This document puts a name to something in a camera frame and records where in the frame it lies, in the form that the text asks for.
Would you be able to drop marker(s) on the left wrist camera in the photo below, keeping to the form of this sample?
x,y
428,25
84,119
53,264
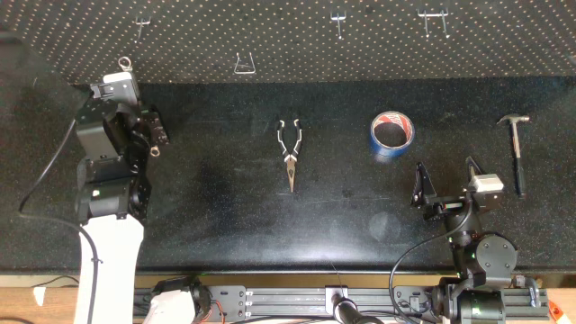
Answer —
x,y
119,78

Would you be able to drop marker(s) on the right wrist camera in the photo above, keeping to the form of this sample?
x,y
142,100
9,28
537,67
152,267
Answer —
x,y
486,182

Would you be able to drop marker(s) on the white paper scrap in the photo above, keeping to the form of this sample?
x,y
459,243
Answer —
x,y
39,294

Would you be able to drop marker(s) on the pliers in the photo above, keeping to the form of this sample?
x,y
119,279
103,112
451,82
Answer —
x,y
291,164

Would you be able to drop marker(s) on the metal hook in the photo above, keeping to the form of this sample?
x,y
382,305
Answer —
x,y
338,27
432,15
143,20
245,72

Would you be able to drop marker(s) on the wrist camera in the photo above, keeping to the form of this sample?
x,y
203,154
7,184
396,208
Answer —
x,y
119,78
486,182

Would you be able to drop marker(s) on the mounting rail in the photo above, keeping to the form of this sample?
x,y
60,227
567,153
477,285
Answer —
x,y
288,301

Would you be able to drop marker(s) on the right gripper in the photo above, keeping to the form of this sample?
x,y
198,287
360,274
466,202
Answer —
x,y
490,202

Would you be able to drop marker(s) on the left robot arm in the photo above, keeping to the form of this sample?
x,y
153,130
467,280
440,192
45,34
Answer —
x,y
112,270

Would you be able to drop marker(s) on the roll of blue tape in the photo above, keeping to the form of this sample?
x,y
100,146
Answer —
x,y
387,152

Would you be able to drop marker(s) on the black pegboard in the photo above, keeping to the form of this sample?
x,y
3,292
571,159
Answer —
x,y
292,42

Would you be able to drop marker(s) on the hammer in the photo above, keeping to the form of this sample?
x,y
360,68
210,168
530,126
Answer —
x,y
520,180

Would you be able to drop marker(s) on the orange plastic piece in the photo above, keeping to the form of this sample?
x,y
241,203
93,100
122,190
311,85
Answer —
x,y
555,312

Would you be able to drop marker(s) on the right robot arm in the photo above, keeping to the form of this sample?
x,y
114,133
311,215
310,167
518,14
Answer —
x,y
492,258

